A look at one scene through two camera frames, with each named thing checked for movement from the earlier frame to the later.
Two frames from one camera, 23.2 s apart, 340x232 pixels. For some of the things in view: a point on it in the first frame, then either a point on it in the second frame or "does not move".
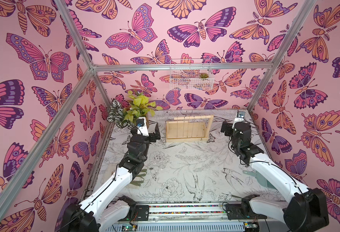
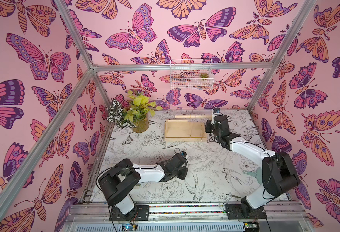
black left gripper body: x=145 y=142 → x=181 y=174
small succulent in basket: x=204 y=75 does not move
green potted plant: x=125 y=115 does not move
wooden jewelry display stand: x=190 y=129 does not move
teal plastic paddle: x=262 y=181 does not move
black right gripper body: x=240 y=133 → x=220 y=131
